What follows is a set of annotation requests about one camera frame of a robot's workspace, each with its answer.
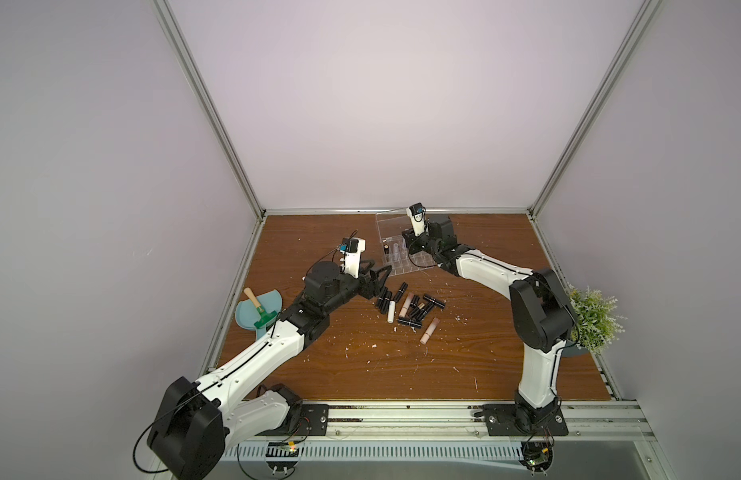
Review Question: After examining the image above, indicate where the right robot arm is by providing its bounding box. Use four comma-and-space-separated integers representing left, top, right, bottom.
402, 203, 577, 422

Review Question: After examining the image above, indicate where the clear acrylic lipstick organizer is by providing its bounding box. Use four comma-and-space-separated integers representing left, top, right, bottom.
375, 207, 436, 276

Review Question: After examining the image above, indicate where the pink lipstick tube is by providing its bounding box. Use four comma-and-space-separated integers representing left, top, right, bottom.
419, 318, 440, 345
398, 293, 414, 318

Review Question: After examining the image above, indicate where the black lipstick centre right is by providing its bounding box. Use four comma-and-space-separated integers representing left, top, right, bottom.
415, 303, 436, 322

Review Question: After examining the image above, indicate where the white lipstick tube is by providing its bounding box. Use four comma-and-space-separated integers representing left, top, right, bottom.
386, 300, 396, 324

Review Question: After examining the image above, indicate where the black lipstick top middle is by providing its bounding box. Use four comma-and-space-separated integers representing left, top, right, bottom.
393, 282, 408, 302

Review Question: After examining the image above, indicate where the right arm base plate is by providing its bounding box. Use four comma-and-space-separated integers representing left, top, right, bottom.
473, 401, 569, 437

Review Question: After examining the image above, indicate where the pink lipstick tube upper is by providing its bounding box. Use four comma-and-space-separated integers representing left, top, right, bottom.
398, 293, 414, 318

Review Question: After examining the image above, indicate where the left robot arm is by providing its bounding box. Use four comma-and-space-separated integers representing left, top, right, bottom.
142, 260, 391, 479

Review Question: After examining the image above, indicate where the controller board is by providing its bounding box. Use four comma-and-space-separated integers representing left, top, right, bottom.
264, 443, 300, 479
519, 442, 553, 474

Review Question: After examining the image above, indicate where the aluminium front rail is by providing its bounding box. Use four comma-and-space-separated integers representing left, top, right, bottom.
219, 399, 658, 444

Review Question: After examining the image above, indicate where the pink lipstick tube lower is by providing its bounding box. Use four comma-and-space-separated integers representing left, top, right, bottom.
419, 318, 440, 345

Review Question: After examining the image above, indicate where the teal dustpan tray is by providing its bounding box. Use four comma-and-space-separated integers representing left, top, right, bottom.
234, 287, 282, 337

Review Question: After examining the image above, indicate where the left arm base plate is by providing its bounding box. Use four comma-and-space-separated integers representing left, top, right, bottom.
258, 403, 330, 437

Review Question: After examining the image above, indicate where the green rake wooden handle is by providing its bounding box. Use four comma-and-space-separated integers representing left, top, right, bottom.
244, 287, 278, 328

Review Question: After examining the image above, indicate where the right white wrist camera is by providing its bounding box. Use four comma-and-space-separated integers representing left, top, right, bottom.
407, 202, 426, 237

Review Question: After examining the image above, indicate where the green artificial plant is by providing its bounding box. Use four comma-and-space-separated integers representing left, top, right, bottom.
564, 285, 625, 356

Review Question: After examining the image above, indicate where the left controller board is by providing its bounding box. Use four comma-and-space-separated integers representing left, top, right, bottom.
264, 443, 300, 479

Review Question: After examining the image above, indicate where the right controller board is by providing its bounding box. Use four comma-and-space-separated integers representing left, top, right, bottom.
519, 442, 553, 474

